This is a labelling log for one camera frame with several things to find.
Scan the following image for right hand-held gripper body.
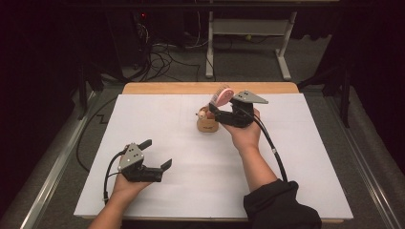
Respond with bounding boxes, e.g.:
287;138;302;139
216;90;269;129

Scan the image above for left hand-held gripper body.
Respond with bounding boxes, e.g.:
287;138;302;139
117;143;164;183

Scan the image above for pink hairbrush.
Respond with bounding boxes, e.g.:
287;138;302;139
206;83;235;120

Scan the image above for tan bear pen holder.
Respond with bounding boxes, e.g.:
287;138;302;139
195;106;221;134

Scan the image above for person's left hand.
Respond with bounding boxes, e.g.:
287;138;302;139
111;173;152;203

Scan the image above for person's right hand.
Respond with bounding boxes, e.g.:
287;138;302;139
223;108;263;154

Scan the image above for white table cover board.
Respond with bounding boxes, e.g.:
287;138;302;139
74;93;354;220

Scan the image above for wooden table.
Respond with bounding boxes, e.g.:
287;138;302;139
81;81;345;223

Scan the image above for white metal stand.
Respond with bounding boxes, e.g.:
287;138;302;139
204;10;299;81

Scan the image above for black metal stand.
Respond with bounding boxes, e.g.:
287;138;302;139
76;61;106;121
297;61;352;129

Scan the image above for black sleeve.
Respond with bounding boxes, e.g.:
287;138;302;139
243;178;323;229

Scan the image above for dark computer tower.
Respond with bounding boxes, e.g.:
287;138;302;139
106;10;152;70

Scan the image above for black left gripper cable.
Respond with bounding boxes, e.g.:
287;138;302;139
102;149;128;205

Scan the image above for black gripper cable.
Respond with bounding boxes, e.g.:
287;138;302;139
240;106;289;183
102;149;128;205

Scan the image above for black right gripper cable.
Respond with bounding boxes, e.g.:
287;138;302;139
240;106;289;183

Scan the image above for long black floor cable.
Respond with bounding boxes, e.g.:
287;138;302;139
75;95;118;173

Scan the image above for tangled floor cables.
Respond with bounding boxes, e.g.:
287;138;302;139
127;22;218;83

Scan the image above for aluminium floor rail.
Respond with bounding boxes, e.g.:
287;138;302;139
19;90;98;229
323;94;397;229

